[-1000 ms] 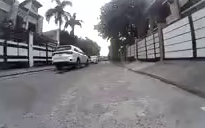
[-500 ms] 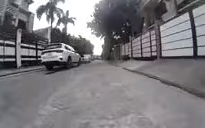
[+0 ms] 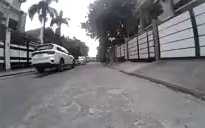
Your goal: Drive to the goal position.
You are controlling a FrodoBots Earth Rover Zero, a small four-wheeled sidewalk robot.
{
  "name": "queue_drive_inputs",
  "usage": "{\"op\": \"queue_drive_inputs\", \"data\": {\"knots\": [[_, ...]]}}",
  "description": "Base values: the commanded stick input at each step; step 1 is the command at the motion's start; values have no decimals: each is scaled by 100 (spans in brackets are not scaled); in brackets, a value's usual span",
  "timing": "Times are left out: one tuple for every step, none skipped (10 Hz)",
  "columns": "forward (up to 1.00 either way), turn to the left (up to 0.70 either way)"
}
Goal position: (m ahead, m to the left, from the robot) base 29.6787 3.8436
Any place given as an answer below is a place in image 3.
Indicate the vehicle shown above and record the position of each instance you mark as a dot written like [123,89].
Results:
[80,60]

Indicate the grey asphalt road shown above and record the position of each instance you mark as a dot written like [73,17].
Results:
[90,96]

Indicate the large dark tree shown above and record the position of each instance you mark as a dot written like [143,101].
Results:
[106,23]

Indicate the white car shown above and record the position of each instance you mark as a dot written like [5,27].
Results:
[51,57]

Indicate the palm tree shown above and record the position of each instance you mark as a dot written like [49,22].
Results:
[59,20]
[42,13]

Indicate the grey concrete pavement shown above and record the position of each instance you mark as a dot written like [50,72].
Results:
[176,71]
[10,72]

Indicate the white slatted fence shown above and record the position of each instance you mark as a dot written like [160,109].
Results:
[176,36]

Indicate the white railing fence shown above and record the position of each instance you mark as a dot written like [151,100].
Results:
[16,53]

